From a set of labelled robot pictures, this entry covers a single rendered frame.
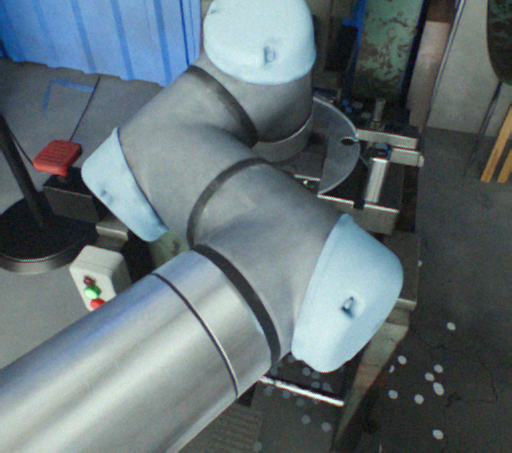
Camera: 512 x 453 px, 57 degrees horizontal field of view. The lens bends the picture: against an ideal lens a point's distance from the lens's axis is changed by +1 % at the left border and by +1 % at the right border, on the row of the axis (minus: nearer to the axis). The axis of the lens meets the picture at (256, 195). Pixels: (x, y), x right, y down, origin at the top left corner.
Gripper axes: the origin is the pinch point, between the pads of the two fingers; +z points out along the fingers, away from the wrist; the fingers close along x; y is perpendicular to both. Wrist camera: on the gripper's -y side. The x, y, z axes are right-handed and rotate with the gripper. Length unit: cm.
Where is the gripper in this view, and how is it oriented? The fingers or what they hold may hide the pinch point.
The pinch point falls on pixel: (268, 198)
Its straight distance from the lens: 63.6
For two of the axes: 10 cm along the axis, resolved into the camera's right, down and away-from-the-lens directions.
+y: 9.7, 1.7, -1.8
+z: 1.0, 3.6, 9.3
